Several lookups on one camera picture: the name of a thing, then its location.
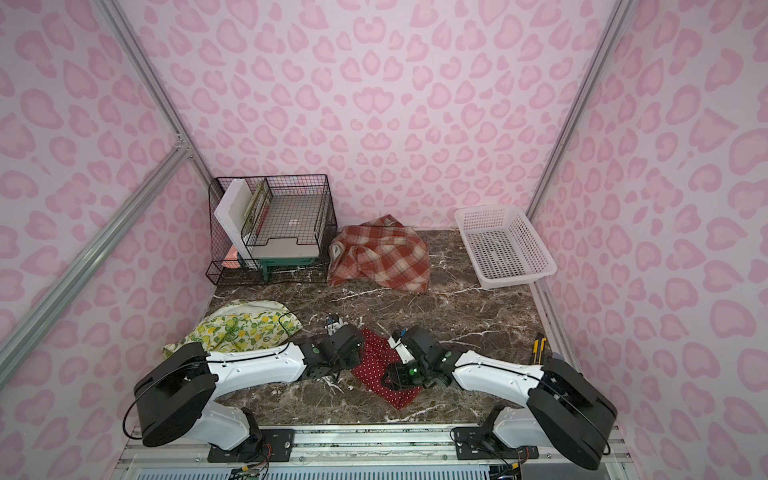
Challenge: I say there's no red polka dot skirt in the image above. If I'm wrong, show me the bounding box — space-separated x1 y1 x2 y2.
352 328 422 410

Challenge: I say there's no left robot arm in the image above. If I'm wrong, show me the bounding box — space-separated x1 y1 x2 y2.
133 324 364 454

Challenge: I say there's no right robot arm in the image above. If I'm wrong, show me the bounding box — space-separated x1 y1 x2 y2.
382 327 617 471

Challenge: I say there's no green lemon print skirt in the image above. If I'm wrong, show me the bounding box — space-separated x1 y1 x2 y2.
162 300 303 357

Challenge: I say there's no yellow black utility knife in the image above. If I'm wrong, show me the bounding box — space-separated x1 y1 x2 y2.
530 334 547 365

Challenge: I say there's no green stand under tray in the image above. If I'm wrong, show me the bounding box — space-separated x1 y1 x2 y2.
236 255 319 283

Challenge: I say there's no red plaid skirt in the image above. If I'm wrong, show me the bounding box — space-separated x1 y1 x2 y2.
327 215 431 293

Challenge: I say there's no white tray in basket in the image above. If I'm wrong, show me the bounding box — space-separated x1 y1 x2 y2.
242 193 328 259

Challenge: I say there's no white plastic basket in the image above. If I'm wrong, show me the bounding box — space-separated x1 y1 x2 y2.
455 205 557 289

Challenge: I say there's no green book in basket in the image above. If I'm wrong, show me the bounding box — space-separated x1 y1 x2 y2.
241 180 273 237

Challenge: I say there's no white foam board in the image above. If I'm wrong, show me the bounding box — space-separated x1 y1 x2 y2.
214 179 252 260

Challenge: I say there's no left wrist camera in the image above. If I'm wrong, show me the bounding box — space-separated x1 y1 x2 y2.
325 315 343 336

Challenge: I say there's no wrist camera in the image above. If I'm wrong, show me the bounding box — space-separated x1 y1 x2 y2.
388 335 415 364
325 315 343 336

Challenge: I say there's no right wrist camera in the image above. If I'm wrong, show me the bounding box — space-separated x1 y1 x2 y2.
388 335 415 364

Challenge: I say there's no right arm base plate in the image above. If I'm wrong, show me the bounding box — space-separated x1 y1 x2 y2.
450 426 539 463

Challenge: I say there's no aluminium front rail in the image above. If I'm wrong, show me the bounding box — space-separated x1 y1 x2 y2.
111 423 639 479

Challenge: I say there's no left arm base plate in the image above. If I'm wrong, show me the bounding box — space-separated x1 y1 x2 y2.
207 428 295 464

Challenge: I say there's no black wire basket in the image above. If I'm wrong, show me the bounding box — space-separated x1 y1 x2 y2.
206 174 337 286

